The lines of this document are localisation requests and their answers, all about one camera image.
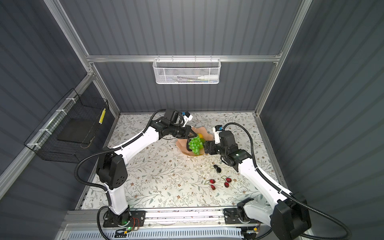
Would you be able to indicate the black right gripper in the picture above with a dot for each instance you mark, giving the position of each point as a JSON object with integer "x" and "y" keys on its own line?
{"x": 210, "y": 144}

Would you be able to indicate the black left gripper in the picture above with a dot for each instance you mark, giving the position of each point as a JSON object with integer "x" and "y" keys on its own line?
{"x": 186, "y": 134}

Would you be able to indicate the green fake grape bunch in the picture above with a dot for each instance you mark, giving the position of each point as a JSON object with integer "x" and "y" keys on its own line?
{"x": 196, "y": 145}

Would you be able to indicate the black fake cherry pair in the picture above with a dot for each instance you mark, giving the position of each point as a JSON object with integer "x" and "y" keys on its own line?
{"x": 217, "y": 168}

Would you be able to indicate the red fake cherry pair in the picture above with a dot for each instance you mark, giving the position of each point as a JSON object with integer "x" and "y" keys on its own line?
{"x": 211, "y": 183}
{"x": 227, "y": 181}

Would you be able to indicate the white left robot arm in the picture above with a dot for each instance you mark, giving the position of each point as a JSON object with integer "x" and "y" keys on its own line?
{"x": 112, "y": 166}

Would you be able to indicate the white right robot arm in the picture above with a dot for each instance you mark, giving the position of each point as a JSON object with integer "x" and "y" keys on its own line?
{"x": 287, "y": 219}

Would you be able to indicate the pink scalloped fruit bowl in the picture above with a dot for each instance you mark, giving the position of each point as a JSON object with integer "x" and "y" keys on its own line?
{"x": 183, "y": 143}

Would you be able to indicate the white wire mesh basket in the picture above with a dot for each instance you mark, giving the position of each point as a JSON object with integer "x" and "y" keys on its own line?
{"x": 196, "y": 72}

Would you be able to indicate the black wire basket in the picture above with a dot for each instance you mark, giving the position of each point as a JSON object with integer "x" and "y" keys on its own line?
{"x": 68, "y": 134}

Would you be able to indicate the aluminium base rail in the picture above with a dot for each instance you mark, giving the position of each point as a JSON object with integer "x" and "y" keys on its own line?
{"x": 198, "y": 218}

